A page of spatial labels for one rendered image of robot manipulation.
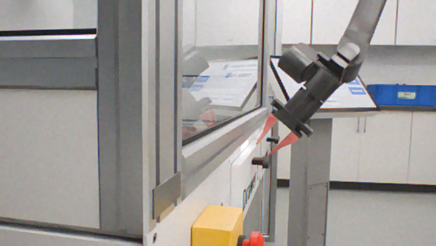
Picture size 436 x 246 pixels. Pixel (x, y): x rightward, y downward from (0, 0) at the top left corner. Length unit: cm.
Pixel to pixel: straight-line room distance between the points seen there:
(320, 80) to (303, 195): 100
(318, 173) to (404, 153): 241
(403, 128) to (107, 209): 377
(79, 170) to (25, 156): 5
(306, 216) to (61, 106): 147
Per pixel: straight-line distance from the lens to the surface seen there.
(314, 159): 163
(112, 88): 26
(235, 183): 58
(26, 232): 33
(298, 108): 70
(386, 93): 401
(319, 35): 405
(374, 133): 386
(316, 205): 170
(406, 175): 405
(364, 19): 81
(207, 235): 37
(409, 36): 432
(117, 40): 27
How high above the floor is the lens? 105
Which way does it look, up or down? 6 degrees down
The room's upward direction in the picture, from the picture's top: 1 degrees clockwise
